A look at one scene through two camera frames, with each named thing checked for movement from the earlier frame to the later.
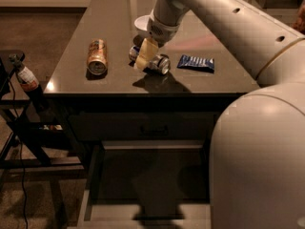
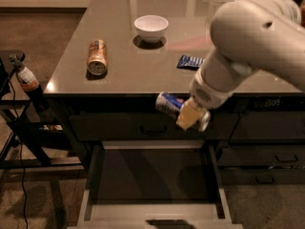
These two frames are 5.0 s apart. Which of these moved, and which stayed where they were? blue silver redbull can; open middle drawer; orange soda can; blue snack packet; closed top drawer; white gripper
Moved: white gripper; blue silver redbull can
Stayed: orange soda can; open middle drawer; blue snack packet; closed top drawer
